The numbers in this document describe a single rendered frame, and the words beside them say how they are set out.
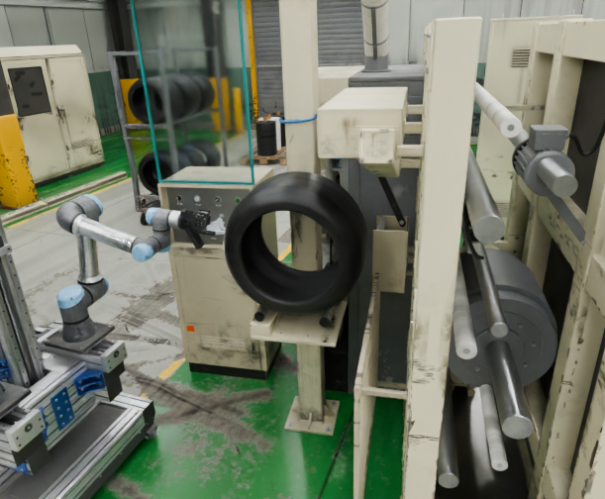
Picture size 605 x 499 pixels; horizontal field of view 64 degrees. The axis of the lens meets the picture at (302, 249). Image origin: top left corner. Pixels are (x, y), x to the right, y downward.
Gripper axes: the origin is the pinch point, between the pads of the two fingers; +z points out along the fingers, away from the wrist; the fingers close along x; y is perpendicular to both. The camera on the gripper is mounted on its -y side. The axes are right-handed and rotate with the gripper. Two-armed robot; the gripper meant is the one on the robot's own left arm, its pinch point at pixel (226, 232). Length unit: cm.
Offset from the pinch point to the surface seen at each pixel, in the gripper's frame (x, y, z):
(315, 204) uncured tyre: -11.3, 22.5, 38.7
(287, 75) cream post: 25, 63, 16
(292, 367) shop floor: 72, -121, 21
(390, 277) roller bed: 18, -17, 71
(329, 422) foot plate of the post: 27, -116, 52
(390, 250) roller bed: 18, -4, 69
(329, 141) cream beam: -37, 52, 45
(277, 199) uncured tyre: -11.8, 22.4, 24.4
